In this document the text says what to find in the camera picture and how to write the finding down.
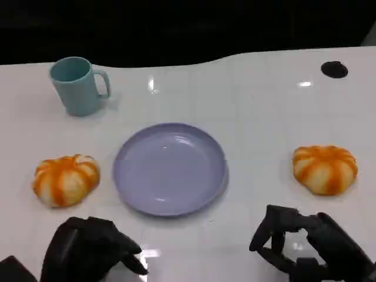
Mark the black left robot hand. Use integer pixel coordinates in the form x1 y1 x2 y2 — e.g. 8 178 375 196
40 216 149 282

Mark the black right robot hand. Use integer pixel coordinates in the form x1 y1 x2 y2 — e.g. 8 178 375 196
249 204 376 282

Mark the orange and white bread roll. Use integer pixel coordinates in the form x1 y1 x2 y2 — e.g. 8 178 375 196
32 153 101 209
291 145 359 196

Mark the lilac plate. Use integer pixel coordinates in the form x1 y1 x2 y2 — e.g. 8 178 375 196
112 122 230 219

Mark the pale green mug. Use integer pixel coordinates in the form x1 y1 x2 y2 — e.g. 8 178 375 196
48 56 112 117

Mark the black table grommet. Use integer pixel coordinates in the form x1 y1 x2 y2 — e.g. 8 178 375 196
320 61 349 79

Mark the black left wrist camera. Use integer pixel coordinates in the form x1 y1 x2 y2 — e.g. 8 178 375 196
0 255 38 282

